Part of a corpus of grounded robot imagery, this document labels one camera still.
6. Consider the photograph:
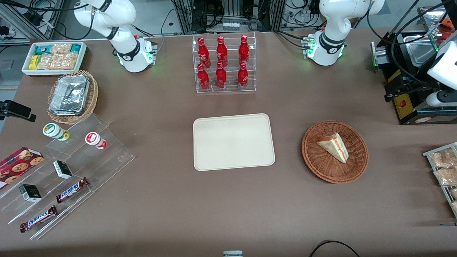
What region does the black camera clamp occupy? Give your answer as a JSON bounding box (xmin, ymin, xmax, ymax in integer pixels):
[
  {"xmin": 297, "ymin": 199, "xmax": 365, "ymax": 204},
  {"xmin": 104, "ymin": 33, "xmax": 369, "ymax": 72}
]
[{"xmin": 0, "ymin": 100, "xmax": 37, "ymax": 123}]

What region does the black cable loop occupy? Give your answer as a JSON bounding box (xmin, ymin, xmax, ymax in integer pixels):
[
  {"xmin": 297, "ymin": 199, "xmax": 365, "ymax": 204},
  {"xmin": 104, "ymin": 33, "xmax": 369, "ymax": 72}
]
[{"xmin": 309, "ymin": 240, "xmax": 361, "ymax": 257}]

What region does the aluminium foil tray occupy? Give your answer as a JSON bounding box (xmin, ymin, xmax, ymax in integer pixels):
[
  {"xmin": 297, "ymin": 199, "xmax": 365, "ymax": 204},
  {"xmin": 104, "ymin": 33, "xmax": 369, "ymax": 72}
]
[{"xmin": 48, "ymin": 74, "xmax": 90, "ymax": 117}]

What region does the Snickers bar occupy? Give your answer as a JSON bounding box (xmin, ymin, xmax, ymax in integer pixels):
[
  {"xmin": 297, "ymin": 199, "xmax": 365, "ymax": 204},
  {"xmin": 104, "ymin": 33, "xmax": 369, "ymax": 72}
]
[
  {"xmin": 55, "ymin": 177, "xmax": 90, "ymax": 204},
  {"xmin": 19, "ymin": 205, "xmax": 59, "ymax": 233}
]

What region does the steel warmer pan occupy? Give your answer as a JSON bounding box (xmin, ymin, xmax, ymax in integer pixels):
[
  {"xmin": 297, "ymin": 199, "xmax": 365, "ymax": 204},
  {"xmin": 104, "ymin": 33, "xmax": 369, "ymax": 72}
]
[{"xmin": 406, "ymin": 40, "xmax": 438, "ymax": 67}]

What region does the clear acrylic bottle rack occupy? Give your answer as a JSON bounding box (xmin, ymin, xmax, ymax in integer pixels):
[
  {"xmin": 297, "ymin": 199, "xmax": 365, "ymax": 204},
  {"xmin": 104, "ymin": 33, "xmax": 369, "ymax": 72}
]
[{"xmin": 192, "ymin": 32, "xmax": 257, "ymax": 94}]

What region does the tray of packaged snacks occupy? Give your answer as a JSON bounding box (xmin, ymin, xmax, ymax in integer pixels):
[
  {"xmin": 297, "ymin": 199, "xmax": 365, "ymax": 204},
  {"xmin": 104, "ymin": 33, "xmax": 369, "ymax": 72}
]
[{"xmin": 423, "ymin": 142, "xmax": 457, "ymax": 219}]

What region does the dark brown wicker basket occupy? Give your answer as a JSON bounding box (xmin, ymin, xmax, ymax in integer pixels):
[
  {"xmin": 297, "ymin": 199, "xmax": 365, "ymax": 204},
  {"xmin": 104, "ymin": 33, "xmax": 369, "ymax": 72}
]
[{"xmin": 302, "ymin": 121, "xmax": 369, "ymax": 184}]

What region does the red cola bottle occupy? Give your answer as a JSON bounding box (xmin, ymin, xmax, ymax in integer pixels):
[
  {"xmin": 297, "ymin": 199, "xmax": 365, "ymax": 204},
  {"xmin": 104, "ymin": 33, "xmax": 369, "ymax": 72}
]
[
  {"xmin": 237, "ymin": 62, "xmax": 249, "ymax": 90},
  {"xmin": 238, "ymin": 35, "xmax": 250, "ymax": 65},
  {"xmin": 197, "ymin": 37, "xmax": 211, "ymax": 69},
  {"xmin": 197, "ymin": 64, "xmax": 210, "ymax": 91},
  {"xmin": 216, "ymin": 36, "xmax": 228, "ymax": 67},
  {"xmin": 216, "ymin": 62, "xmax": 227, "ymax": 89}
]

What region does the red cookie box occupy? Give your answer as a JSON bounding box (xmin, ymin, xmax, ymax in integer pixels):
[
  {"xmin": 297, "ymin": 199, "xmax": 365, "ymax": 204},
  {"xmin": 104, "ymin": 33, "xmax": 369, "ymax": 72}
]
[{"xmin": 0, "ymin": 147, "xmax": 45, "ymax": 190}]

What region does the clear acrylic stepped shelf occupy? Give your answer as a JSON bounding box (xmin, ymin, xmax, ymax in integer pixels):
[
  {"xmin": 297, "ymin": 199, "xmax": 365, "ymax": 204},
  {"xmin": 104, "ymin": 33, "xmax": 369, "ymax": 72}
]
[{"xmin": 0, "ymin": 113, "xmax": 136, "ymax": 241}]

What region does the red lidded white cup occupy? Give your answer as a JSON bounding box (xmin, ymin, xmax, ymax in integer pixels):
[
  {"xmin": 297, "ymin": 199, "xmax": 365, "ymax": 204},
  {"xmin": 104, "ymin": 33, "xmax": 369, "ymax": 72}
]
[{"xmin": 85, "ymin": 131, "xmax": 108, "ymax": 150}]

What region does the triangular sandwich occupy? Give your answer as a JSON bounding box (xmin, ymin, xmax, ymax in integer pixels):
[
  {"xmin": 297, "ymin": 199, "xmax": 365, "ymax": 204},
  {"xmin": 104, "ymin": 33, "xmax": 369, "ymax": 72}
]
[{"xmin": 317, "ymin": 133, "xmax": 349, "ymax": 164}]

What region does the light brown wicker basket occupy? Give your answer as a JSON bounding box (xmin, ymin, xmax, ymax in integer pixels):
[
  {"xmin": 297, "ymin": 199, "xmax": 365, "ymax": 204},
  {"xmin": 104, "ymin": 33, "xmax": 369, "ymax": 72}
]
[{"xmin": 47, "ymin": 70, "xmax": 99, "ymax": 125}]

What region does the dark grey wrist camera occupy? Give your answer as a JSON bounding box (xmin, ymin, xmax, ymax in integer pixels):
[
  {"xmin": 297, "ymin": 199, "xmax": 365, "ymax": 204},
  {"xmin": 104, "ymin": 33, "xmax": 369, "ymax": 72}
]
[{"xmin": 384, "ymin": 73, "xmax": 429, "ymax": 103}]

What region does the small black box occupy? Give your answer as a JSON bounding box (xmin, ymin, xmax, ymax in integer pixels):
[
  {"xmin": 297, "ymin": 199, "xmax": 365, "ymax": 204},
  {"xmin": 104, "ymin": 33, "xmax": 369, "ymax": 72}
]
[
  {"xmin": 18, "ymin": 184, "xmax": 42, "ymax": 202},
  {"xmin": 52, "ymin": 160, "xmax": 74, "ymax": 180}
]

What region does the black food warmer cabinet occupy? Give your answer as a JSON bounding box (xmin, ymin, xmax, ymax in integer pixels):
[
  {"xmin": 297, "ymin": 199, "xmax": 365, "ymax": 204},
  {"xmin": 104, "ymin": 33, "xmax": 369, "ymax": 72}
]
[{"xmin": 371, "ymin": 0, "xmax": 457, "ymax": 125}]

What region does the beige plastic tray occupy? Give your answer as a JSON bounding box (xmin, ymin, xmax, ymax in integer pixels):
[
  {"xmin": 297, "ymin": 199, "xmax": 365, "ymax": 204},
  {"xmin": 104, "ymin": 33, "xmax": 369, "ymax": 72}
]
[{"xmin": 193, "ymin": 114, "xmax": 276, "ymax": 171}]

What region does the green lidded white cup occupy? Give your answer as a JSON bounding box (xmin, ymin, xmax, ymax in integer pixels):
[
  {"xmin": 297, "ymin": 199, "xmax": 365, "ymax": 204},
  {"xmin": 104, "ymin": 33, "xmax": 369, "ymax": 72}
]
[{"xmin": 42, "ymin": 122, "xmax": 70, "ymax": 142}]

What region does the large clear cracker bag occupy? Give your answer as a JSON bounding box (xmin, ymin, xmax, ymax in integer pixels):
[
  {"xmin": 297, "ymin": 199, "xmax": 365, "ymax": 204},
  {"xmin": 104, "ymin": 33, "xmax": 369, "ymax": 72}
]
[{"xmin": 37, "ymin": 53, "xmax": 78, "ymax": 70}]

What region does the clear bag of snacks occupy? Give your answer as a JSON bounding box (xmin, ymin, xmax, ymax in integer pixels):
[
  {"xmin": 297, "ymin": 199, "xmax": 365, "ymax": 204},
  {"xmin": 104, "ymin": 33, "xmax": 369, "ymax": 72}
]
[
  {"xmin": 433, "ymin": 167, "xmax": 457, "ymax": 186},
  {"xmin": 430, "ymin": 148, "xmax": 457, "ymax": 168}
]

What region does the white snack bin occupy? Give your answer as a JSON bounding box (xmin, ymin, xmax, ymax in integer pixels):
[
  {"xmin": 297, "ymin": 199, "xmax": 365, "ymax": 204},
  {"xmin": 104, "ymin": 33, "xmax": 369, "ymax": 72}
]
[{"xmin": 21, "ymin": 41, "xmax": 88, "ymax": 77}]

